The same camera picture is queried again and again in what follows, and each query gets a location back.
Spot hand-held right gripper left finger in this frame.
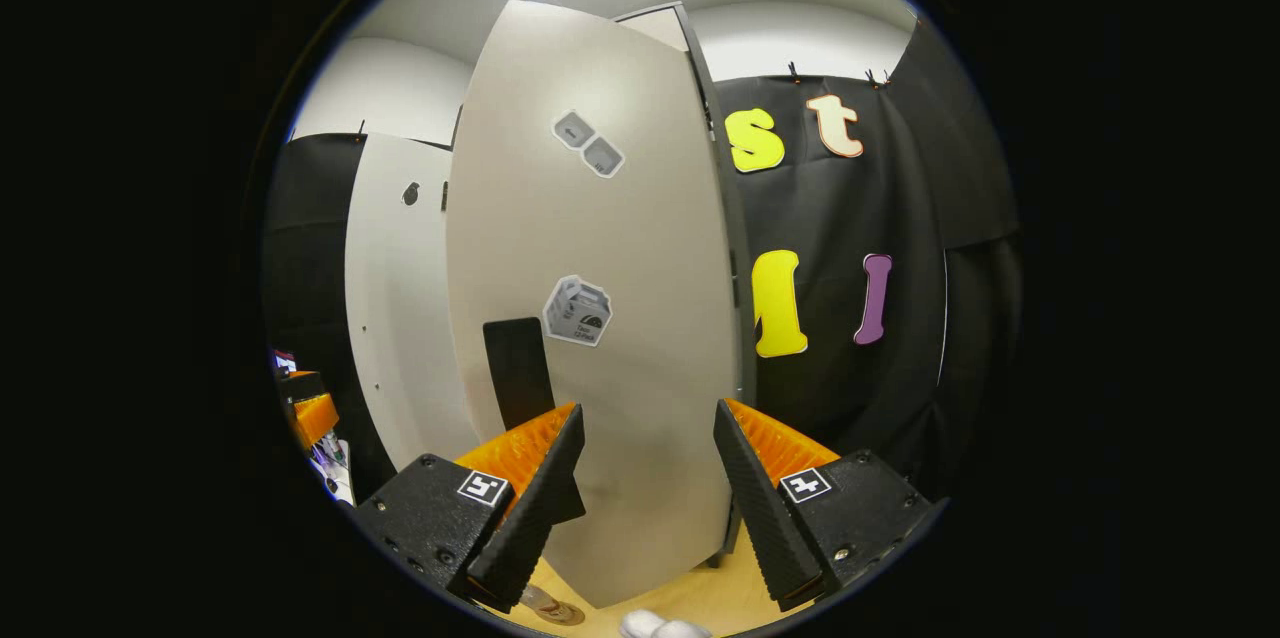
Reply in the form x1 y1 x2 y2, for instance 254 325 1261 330
355 402 587 616

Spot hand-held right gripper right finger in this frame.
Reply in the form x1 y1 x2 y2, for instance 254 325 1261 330
713 398 949 614

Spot clear plastic bottle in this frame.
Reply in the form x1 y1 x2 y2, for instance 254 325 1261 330
520 583 567 619

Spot grey white cabinet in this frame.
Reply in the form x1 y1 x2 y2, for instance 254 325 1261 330
612 1 758 569

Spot white papers with pens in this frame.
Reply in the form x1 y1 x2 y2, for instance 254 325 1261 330
308 433 356 506

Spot flat black door handle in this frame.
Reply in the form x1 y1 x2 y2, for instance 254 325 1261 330
483 318 587 526

